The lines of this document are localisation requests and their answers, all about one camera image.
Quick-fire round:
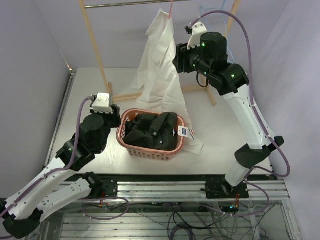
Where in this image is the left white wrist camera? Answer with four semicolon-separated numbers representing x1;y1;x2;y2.
90;93;113;114

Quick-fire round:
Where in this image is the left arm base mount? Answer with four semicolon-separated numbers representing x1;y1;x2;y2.
97;178;118;199

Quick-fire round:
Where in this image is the white shirt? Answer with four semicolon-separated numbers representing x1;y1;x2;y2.
131;7;205;156

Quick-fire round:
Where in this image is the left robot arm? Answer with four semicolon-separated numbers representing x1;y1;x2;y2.
0;104;121;239

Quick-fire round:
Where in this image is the pink wire hanger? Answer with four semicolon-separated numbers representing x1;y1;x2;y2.
168;0;174;19

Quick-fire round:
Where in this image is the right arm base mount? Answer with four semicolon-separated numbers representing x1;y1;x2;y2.
200;175;249;199

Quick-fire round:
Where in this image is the dark striped shirt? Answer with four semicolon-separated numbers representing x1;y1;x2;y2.
123;112;178;151

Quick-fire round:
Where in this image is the pink plastic laundry basket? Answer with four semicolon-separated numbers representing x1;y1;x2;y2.
116;108;185;161

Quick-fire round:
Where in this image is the aluminium rail frame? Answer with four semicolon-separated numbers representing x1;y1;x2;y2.
26;181;292;203

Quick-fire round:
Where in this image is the blue wire hanger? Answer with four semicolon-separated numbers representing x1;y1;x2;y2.
198;0;229;34

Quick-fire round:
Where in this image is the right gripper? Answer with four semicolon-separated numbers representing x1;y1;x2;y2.
173;38;213;79

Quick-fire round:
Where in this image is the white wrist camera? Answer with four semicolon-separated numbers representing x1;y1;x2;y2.
187;22;208;50
90;93;113;114

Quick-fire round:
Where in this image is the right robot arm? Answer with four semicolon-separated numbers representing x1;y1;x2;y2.
173;32;285;198

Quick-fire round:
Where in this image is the wooden clothes rack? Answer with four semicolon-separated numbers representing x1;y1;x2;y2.
78;0;242;106

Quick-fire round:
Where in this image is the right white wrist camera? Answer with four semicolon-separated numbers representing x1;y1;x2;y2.
187;22;208;50

